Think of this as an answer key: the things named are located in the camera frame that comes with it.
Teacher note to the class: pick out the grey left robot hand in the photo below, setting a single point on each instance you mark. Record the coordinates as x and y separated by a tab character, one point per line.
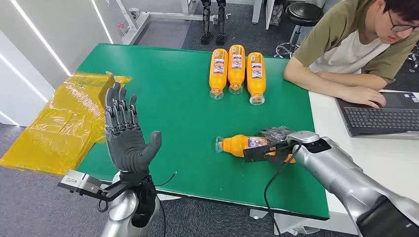
126	147

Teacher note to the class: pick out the person's left forearm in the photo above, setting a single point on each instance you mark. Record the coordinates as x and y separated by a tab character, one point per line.
353	81

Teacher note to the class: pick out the person's right forearm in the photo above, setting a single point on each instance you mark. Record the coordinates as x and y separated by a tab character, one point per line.
311	83

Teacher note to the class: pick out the chrome chair base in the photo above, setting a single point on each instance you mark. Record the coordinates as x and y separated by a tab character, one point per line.
414	60

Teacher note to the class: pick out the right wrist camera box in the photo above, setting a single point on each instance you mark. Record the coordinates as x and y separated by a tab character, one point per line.
257	153

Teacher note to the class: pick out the person's right hand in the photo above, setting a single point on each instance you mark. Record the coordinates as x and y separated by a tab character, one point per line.
363	96

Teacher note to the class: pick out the black robot leg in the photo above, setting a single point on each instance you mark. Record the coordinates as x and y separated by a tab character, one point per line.
206	23
221	23

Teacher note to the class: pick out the black round stool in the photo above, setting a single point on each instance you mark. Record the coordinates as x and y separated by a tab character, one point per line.
302	14

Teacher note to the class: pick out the orange juice bottle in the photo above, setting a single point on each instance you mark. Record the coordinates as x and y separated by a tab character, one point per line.
236	68
218	72
239	144
256	77

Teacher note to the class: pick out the black-rimmed glasses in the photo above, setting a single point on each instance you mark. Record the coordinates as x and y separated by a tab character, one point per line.
397	27

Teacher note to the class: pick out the white metal frame stand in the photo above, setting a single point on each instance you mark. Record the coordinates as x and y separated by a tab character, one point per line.
137	24

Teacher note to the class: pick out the dark grey laptop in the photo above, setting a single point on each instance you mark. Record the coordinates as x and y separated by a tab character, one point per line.
379	119

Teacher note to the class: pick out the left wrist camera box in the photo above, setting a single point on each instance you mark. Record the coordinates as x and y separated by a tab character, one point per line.
78	183

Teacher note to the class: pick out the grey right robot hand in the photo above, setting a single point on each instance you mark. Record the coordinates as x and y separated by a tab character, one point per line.
276	134

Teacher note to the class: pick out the grey bag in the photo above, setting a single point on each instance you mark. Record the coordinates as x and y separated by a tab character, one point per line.
276	14

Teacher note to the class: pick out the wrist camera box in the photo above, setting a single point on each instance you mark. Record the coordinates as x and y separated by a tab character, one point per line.
78	183
257	153

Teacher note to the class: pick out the green table mat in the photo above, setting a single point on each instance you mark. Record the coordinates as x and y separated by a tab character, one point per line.
183	130

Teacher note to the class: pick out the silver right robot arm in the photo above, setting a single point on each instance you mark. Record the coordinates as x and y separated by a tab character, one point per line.
343	176

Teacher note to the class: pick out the yellow plastic-wrapped cardboard box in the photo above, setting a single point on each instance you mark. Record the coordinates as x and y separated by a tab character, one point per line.
62	130

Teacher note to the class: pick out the white table base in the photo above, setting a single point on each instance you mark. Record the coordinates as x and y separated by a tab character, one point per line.
288	225

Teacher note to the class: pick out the person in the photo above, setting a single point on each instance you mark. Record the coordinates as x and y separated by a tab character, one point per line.
343	42

